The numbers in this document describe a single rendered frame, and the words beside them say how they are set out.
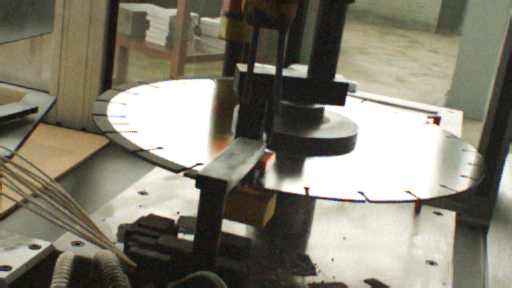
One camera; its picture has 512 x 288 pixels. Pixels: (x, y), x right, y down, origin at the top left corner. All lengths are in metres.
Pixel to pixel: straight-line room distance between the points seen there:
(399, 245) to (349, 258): 0.07
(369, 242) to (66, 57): 0.68
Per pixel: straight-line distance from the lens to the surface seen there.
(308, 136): 0.64
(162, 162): 0.55
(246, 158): 0.49
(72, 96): 1.27
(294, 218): 0.69
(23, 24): 0.63
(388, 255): 0.72
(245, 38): 0.95
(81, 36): 1.25
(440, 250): 0.75
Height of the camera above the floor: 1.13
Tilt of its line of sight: 17 degrees down
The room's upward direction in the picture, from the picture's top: 8 degrees clockwise
